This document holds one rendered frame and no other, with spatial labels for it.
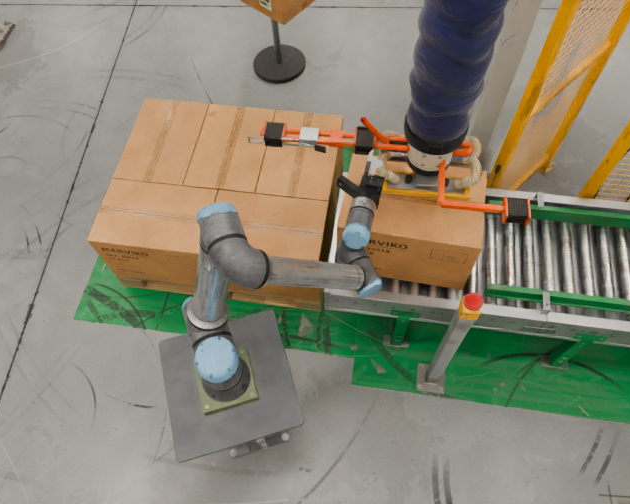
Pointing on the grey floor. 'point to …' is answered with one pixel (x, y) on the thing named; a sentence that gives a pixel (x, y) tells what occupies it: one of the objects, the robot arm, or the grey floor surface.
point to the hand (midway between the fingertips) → (368, 162)
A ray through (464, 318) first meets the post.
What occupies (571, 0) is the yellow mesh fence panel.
